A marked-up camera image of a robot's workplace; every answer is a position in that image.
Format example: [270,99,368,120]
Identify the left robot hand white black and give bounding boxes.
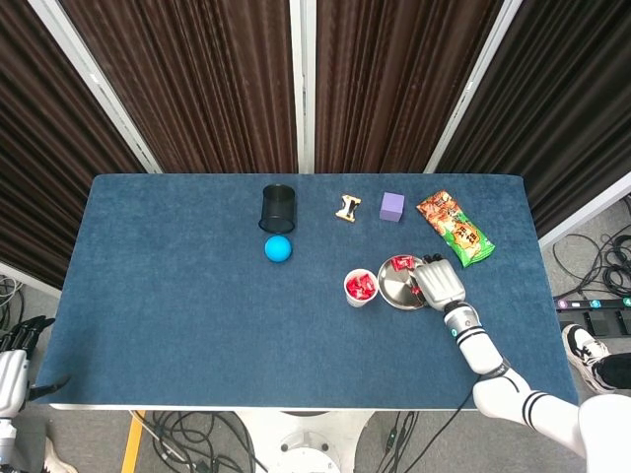
[0,316,71,416]

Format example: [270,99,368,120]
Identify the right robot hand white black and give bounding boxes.
[409,252,467,312]

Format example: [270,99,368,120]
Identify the red candies heap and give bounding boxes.
[345,273,379,302]

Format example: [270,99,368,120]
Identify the white paper cup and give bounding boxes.
[343,268,381,308]

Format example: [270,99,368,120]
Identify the black mesh pen cup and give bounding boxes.
[257,183,300,234]

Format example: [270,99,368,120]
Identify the round metal plate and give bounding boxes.
[377,253,433,311]

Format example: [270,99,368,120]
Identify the orange green snack bag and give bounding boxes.
[416,190,496,269]

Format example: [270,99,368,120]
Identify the grey trouser leg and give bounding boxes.
[14,417,50,473]

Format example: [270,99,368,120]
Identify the white shoe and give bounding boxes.
[43,436,80,473]

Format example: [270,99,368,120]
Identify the purple cube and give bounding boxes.
[379,191,406,222]

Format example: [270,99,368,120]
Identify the yellow floor tape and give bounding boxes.
[120,409,147,473]

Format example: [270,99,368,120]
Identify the white black sneaker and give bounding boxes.
[561,323,613,395]

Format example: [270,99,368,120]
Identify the blue ball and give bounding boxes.
[263,235,294,264]

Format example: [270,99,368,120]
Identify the black foot pedals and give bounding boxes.
[581,308,631,338]

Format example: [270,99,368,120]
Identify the black trouser leg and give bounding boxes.
[591,352,631,393]

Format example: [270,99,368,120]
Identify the blue fabric table mat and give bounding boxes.
[30,171,580,409]

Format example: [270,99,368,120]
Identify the brown pleated curtain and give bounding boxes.
[58,0,300,173]
[315,0,504,174]
[0,0,149,292]
[436,0,631,237]

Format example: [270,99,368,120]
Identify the grey floor cables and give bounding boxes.
[0,275,21,321]

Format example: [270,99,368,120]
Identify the white partition frame rail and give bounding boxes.
[0,260,63,301]
[538,169,631,250]

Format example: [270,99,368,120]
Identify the black cable green connector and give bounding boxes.
[383,411,420,473]

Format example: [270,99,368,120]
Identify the black floor cable bundle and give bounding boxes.
[551,194,631,297]
[128,409,270,473]

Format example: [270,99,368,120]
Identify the white partition frame post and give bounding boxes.
[424,0,524,173]
[27,0,163,173]
[289,0,317,174]

